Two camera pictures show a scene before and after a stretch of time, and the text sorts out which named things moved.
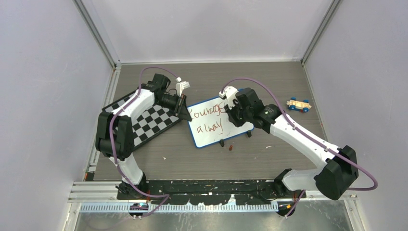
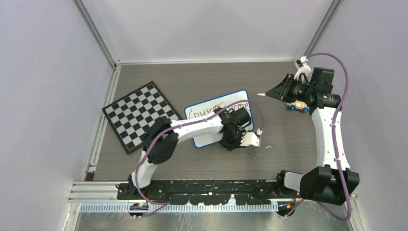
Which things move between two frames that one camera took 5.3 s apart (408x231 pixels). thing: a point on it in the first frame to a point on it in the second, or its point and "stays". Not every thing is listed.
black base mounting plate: x=208 y=191 stays
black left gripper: x=182 y=111 to x=231 y=146
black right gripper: x=231 y=112 to x=279 y=92
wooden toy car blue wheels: x=295 y=105 stays
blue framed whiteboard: x=210 y=124 stays
